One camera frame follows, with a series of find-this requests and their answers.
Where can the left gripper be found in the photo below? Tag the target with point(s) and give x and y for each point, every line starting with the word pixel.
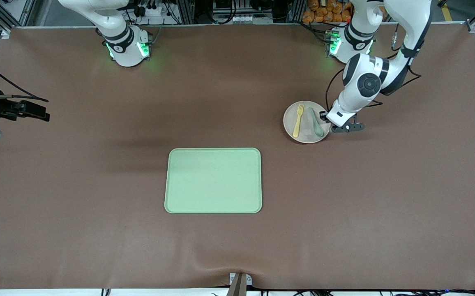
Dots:
pixel 323 116

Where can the green plastic spoon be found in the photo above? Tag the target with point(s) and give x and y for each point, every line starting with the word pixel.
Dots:
pixel 316 127

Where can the yellow plastic fork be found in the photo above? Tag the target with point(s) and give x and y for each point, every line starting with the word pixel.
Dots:
pixel 298 123

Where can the round beige plate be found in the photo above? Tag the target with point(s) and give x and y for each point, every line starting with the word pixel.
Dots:
pixel 289 123

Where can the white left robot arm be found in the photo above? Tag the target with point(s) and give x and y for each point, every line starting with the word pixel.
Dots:
pixel 367 84

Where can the bag of orange items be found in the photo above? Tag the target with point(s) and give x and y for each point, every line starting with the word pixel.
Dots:
pixel 328 12

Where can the brown table cover mat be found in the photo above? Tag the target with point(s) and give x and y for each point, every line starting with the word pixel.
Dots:
pixel 97 205

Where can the white connector strip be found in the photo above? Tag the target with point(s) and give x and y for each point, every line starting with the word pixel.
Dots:
pixel 241 19

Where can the light green rectangular tray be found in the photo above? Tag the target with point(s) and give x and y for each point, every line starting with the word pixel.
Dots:
pixel 213 181

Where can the white power strip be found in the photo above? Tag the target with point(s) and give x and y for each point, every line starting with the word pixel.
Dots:
pixel 155 11

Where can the metal table clamp bracket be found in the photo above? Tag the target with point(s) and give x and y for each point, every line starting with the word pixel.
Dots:
pixel 239 281

